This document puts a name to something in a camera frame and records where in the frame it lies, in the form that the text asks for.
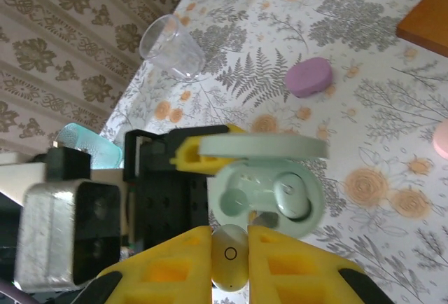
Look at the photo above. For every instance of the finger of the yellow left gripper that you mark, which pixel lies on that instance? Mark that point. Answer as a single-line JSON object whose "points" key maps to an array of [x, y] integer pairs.
{"points": [[210, 165]]}

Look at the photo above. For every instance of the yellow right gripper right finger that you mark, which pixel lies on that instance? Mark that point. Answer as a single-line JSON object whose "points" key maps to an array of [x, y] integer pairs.
{"points": [[257, 276]]}

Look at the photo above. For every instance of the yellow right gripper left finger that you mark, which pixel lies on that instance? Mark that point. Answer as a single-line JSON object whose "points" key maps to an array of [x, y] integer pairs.
{"points": [[201, 272]]}

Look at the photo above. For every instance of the mint green earbud charging case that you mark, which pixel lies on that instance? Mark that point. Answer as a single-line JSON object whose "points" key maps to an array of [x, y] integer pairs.
{"points": [[262, 146]]}

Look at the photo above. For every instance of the purple earbud charging case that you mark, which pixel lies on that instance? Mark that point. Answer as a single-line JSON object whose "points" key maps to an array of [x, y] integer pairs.
{"points": [[308, 76]]}

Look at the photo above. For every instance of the pink earbud charging case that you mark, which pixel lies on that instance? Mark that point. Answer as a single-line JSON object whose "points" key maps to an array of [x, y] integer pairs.
{"points": [[441, 139]]}

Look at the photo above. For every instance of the teal translucent plastic cup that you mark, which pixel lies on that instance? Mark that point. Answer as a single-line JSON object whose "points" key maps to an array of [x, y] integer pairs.
{"points": [[101, 150]]}

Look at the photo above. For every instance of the clear plastic cup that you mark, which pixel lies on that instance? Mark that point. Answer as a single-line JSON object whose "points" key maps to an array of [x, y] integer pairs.
{"points": [[171, 48]]}

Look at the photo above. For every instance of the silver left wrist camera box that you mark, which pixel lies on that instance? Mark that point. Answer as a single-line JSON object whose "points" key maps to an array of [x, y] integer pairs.
{"points": [[45, 234]]}

